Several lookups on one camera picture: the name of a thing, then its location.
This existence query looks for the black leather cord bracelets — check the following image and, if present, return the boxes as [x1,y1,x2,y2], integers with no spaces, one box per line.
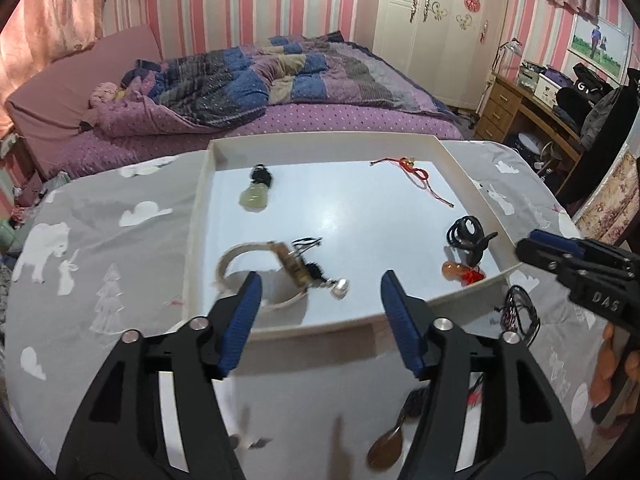
[494,284,542,348]

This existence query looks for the red cord orange bead pendant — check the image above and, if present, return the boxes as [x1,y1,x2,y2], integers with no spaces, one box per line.
[442,216,498,286]

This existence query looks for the beige bangle bracelet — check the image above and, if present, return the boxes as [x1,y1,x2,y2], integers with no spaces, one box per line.
[214,240,310,316]

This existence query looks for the right hand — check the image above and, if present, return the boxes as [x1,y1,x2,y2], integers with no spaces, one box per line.
[589,323,620,406]

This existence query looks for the floral upholstered chair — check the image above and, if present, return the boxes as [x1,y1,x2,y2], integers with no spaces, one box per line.
[575,151,639,245]

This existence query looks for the white drum under desk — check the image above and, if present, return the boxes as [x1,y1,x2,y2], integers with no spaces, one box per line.
[510,132,542,159]

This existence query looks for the black bag on desk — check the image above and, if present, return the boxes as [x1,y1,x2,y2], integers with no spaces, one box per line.
[553,63,618,134]

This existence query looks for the wooden desk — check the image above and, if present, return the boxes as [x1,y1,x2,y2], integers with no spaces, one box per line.
[474,74,584,196]

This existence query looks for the grey polar bear quilt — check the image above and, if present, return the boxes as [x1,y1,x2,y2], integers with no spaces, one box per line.
[6,152,613,479]

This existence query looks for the framed wedding photo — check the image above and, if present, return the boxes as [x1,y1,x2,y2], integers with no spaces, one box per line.
[568,14,631,82]

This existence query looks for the desk lamp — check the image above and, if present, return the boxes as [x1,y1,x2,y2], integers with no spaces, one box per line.
[491,38,523,73]

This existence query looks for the white shallow tray box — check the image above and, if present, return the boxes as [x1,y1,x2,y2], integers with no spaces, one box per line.
[182,132,518,339]

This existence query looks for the white wardrobe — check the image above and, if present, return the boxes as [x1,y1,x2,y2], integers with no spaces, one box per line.
[373,0,506,110]

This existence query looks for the purple dotted bed sheet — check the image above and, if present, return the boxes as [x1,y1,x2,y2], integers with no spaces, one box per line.
[42,104,463,179]

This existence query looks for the pink headboard cushion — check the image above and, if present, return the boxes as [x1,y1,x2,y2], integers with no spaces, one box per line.
[6,25,160,179]

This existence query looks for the pink plush toy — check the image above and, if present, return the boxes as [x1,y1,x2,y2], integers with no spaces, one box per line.
[89,82,125,108]

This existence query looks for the striped purple blue blanket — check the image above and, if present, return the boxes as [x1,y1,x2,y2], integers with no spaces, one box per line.
[93,35,454,138]

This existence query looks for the pink curtain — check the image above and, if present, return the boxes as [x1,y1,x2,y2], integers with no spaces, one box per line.
[0,0,112,126]

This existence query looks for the brown stone pendant black cord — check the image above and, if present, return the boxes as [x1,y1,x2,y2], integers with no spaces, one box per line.
[365,386,432,470]

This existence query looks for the red string bracelet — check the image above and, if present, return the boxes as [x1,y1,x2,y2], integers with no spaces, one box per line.
[369,156,457,209]

